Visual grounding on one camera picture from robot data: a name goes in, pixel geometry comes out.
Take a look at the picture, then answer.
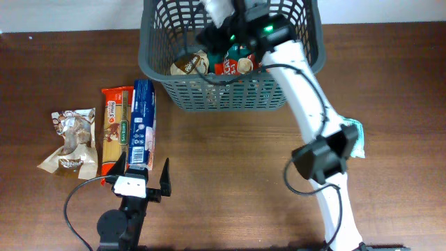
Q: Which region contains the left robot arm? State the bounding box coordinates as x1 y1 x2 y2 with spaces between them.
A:
97 153 171 251

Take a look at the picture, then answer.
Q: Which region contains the light teal snack packet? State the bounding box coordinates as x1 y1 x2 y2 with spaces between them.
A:
342 117 365 158

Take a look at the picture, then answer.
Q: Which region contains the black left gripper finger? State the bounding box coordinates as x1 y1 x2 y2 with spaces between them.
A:
160 158 171 196
107 152 126 175

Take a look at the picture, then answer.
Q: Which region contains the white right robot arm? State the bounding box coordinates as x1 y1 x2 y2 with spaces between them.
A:
197 1 367 250

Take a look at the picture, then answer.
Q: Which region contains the green coffee mix bag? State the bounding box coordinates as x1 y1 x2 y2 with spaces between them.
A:
207 44 261 75

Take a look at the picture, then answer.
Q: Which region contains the blue pasta packet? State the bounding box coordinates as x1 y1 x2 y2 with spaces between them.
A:
128 79 156 170

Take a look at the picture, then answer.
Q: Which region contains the brown pastry snack bag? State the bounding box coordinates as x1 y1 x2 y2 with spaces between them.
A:
38 108 98 180

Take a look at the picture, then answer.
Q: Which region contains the San Remo spaghetti packet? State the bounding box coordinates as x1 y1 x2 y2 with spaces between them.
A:
101 86 134 176

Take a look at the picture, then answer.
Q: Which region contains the grey plastic basket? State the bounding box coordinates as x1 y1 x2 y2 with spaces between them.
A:
139 0 326 112

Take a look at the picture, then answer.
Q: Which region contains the brown Pantree snack bag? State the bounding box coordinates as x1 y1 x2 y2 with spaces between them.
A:
170 50 209 75

